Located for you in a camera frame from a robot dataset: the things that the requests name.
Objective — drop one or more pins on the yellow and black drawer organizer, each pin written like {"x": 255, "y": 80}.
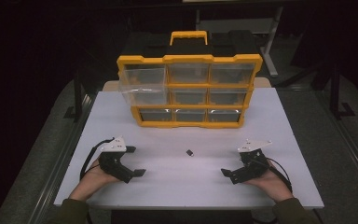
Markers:
{"x": 187, "y": 59}

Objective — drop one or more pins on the grid of small clear drawers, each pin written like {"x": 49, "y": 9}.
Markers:
{"x": 230, "y": 74}

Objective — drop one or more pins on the black metal stand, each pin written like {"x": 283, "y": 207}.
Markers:
{"x": 335, "y": 96}
{"x": 77, "y": 99}

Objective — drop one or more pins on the person's right hand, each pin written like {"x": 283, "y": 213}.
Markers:
{"x": 273, "y": 186}

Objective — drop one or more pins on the person's left hand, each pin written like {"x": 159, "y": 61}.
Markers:
{"x": 90, "y": 183}

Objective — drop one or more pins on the small black part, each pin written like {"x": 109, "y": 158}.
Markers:
{"x": 190, "y": 152}

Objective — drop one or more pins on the large clear plastic drawer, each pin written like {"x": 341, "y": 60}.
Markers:
{"x": 143, "y": 84}

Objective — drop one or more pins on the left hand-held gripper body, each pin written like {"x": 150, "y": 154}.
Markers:
{"x": 115, "y": 161}

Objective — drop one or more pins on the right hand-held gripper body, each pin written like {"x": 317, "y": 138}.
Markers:
{"x": 251, "y": 168}

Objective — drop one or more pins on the aluminium floor rail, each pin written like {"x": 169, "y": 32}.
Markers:
{"x": 62, "y": 158}
{"x": 348, "y": 140}

